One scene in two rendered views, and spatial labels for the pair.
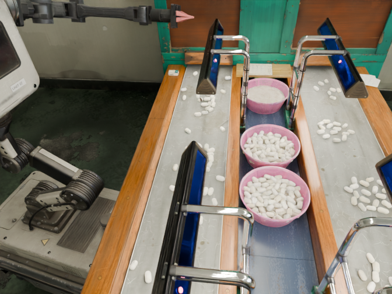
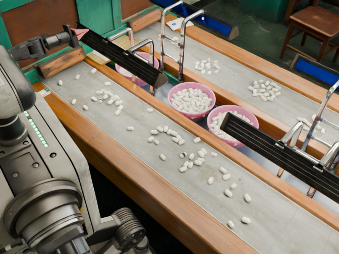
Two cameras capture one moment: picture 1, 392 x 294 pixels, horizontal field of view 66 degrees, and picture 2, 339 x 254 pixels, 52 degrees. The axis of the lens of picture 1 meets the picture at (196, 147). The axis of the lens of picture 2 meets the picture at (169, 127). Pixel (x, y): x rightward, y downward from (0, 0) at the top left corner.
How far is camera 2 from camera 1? 1.09 m
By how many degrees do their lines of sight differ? 41
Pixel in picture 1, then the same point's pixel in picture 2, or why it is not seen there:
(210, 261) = (255, 183)
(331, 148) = (219, 78)
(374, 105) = (206, 38)
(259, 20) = (93, 7)
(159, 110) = (86, 130)
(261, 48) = (100, 32)
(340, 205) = (261, 105)
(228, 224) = (239, 157)
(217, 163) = (180, 133)
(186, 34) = not seen: hidden behind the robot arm
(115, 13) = not seen: hidden behind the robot
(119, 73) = not seen: outside the picture
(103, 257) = (214, 238)
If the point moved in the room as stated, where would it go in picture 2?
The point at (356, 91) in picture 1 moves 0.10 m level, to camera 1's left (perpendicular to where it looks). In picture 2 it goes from (234, 34) to (226, 42)
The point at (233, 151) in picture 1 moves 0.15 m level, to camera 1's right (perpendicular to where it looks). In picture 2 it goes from (181, 118) to (195, 102)
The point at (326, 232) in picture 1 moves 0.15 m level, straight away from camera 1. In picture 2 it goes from (276, 122) to (262, 103)
